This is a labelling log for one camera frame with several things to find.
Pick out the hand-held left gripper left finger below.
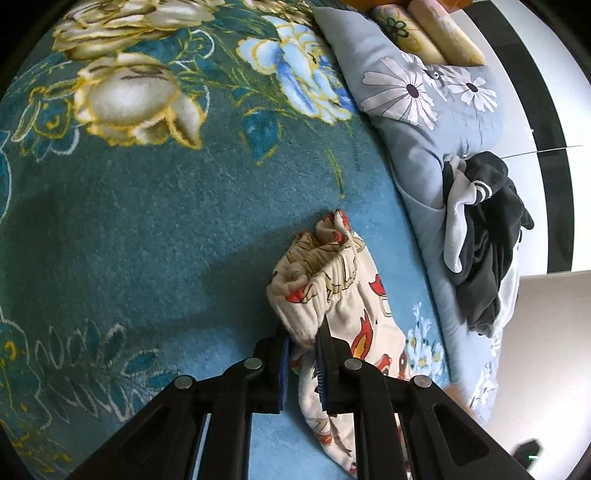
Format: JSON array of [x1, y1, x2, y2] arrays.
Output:
[[69, 324, 295, 480]]

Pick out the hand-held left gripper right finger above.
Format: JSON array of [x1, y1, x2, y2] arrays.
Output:
[[315, 314, 537, 480]]

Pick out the cream printed pajama pants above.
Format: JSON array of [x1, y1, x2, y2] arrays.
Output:
[[266, 209, 420, 479]]

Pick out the teal floral bed blanket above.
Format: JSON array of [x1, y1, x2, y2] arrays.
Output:
[[0, 0, 457, 480]]

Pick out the black device with green light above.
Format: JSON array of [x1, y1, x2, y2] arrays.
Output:
[[515, 438, 542, 463]]

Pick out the dark grey garment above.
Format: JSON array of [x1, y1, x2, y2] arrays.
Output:
[[442, 151, 536, 337]]

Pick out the blue floral duvet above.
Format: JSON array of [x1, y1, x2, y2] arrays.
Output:
[[312, 6, 507, 424]]

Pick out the white black striped wardrobe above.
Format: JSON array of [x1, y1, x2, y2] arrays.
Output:
[[462, 0, 591, 278]]

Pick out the yellow green floral pillow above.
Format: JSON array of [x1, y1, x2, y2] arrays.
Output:
[[372, 4, 448, 66]]

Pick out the yellow patterned pillow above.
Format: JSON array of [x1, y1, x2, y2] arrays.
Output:
[[406, 0, 487, 66]]

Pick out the wooden headboard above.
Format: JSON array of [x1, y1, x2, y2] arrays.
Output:
[[345, 0, 472, 14]]

